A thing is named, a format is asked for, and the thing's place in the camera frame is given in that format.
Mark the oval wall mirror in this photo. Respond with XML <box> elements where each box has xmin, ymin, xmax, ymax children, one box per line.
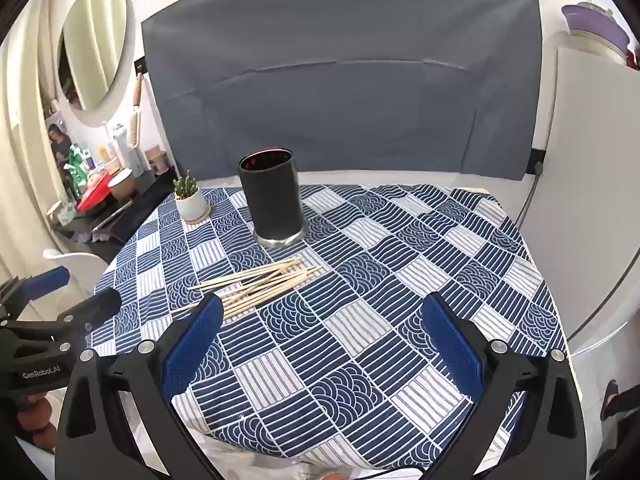
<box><xmin>56</xmin><ymin>0</ymin><xmax>136</xmax><ymax>127</ymax></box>

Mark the beige bowl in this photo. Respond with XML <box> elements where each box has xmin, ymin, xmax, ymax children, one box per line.
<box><xmin>107</xmin><ymin>169</ymin><xmax>137</xmax><ymax>202</ymax></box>

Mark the white chair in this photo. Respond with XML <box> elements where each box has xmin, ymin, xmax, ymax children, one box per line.
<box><xmin>42</xmin><ymin>249</ymin><xmax>108</xmax><ymax>297</ymax></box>

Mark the person's left hand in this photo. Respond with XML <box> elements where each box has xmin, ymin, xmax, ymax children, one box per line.
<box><xmin>14</xmin><ymin>392</ymin><xmax>57</xmax><ymax>455</ymax></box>

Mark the pile of wooden chopsticks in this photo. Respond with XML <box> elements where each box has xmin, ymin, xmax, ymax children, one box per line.
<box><xmin>172</xmin><ymin>256</ymin><xmax>323</xmax><ymax>320</ymax></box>

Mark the black cylindrical utensil holder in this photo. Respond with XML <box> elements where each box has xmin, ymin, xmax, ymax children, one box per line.
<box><xmin>237</xmin><ymin>147</ymin><xmax>305</xmax><ymax>248</ymax></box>

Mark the purple pot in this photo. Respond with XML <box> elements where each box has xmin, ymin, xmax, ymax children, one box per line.
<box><xmin>560</xmin><ymin>2</ymin><xmax>632</xmax><ymax>65</ymax></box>

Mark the cream curtain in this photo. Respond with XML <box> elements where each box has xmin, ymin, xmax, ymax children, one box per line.
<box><xmin>0</xmin><ymin>0</ymin><xmax>68</xmax><ymax>291</ymax></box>

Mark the white bottle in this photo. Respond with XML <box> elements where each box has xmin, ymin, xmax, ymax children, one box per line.
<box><xmin>109</xmin><ymin>122</ymin><xmax>131</xmax><ymax>171</ymax></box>

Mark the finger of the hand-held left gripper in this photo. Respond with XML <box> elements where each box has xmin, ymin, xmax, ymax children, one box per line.
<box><xmin>10</xmin><ymin>288</ymin><xmax>123</xmax><ymax>356</ymax></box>
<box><xmin>0</xmin><ymin>266</ymin><xmax>71</xmax><ymax>313</ymax></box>

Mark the pink lidded jar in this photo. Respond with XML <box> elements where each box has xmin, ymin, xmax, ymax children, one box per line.
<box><xmin>145</xmin><ymin>145</ymin><xmax>171</xmax><ymax>176</ymax></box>

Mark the green bottle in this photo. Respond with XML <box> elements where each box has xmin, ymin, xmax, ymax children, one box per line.
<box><xmin>67</xmin><ymin>144</ymin><xmax>88</xmax><ymax>196</ymax></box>

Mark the grey cloth backdrop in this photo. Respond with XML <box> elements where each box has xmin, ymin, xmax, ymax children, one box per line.
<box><xmin>141</xmin><ymin>0</ymin><xmax>543</xmax><ymax>183</ymax></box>

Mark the blue white patterned tablecloth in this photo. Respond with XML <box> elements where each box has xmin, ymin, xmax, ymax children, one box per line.
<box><xmin>87</xmin><ymin>184</ymin><xmax>571</xmax><ymax>473</ymax></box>

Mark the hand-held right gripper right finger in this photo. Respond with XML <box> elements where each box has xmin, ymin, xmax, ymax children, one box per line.
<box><xmin>421</xmin><ymin>291</ymin><xmax>587</xmax><ymax>480</ymax></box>

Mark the black side table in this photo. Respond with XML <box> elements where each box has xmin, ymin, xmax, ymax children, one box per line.
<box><xmin>52</xmin><ymin>165</ymin><xmax>177</xmax><ymax>263</ymax></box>

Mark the dark shoe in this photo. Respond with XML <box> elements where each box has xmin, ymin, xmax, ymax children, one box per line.
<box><xmin>600</xmin><ymin>380</ymin><xmax>622</xmax><ymax>422</ymax></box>

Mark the white cabinet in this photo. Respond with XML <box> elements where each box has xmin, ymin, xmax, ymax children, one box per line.
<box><xmin>515</xmin><ymin>30</ymin><xmax>640</xmax><ymax>353</ymax></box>

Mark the red bowl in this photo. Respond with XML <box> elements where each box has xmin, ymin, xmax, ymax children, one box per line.
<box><xmin>76</xmin><ymin>172</ymin><xmax>113</xmax><ymax>212</ymax></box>

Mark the grey power cable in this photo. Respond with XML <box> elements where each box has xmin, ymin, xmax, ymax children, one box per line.
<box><xmin>515</xmin><ymin>161</ymin><xmax>545</xmax><ymax>227</ymax></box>

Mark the hanging wooden brush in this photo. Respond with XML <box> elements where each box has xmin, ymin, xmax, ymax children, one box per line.
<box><xmin>128</xmin><ymin>72</ymin><xmax>146</xmax><ymax>149</ymax></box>

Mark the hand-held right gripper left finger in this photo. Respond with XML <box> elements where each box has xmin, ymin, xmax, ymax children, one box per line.
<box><xmin>55</xmin><ymin>292</ymin><xmax>236</xmax><ymax>480</ymax></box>

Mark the small potted succulent plant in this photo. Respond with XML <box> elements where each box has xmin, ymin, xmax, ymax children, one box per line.
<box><xmin>172</xmin><ymin>170</ymin><xmax>211</xmax><ymax>225</ymax></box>

